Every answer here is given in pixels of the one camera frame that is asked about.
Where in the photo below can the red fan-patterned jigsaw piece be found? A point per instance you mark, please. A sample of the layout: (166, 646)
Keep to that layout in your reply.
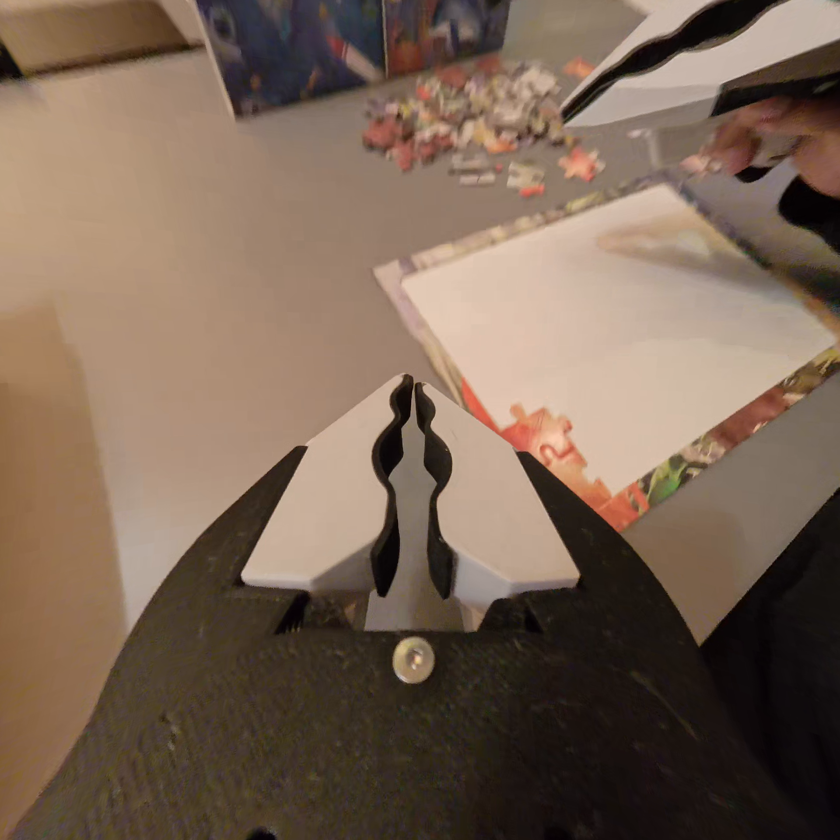
(548, 436)

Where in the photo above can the person's right hand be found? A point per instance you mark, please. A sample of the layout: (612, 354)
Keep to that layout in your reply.
(823, 138)

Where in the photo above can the person's black clothing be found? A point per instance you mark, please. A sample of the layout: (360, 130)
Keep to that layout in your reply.
(781, 656)

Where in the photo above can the jigsaw puzzle frame board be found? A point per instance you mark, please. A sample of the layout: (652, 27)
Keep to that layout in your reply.
(623, 328)

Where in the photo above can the pile of jigsaw puzzle pieces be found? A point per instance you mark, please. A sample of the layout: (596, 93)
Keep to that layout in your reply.
(472, 111)

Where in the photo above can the illustrated cardboard puzzle box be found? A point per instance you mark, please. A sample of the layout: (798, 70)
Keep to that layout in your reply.
(328, 46)

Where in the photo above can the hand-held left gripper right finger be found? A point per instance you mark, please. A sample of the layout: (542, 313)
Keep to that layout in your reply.
(505, 518)

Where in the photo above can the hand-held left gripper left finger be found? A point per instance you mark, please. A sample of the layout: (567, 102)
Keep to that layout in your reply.
(315, 518)

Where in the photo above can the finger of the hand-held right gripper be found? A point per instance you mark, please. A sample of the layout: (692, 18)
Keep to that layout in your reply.
(649, 29)
(689, 85)

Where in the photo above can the person's right forearm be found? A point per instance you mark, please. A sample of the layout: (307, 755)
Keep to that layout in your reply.
(814, 210)

